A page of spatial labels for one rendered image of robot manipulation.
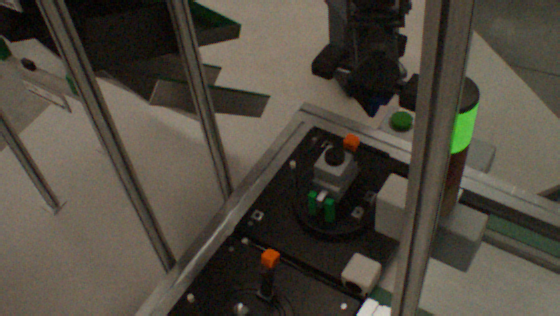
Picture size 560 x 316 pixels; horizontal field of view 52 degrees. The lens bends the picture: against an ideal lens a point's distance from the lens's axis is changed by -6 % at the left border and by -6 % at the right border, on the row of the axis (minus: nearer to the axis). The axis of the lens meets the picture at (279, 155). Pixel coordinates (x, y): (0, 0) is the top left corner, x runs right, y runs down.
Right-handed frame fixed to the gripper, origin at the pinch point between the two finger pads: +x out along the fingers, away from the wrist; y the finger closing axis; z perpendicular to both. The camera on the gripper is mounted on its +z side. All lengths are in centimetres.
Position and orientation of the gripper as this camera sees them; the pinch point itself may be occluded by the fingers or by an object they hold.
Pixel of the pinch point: (372, 100)
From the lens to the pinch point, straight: 95.9
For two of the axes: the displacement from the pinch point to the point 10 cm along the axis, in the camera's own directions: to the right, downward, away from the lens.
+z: 5.4, -6.8, 5.0
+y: -8.4, -3.7, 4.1
